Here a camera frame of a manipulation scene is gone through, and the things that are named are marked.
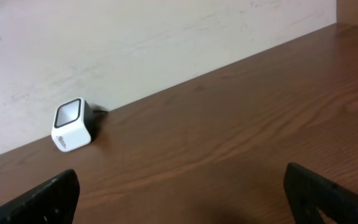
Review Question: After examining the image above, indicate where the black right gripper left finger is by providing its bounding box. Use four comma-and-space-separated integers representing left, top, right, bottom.
0, 169, 80, 223

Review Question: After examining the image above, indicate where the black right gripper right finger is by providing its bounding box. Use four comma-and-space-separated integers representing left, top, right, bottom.
283, 162, 358, 223

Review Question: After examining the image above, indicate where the white barcode scanner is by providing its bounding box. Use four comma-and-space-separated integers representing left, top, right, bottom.
51, 97, 96, 152

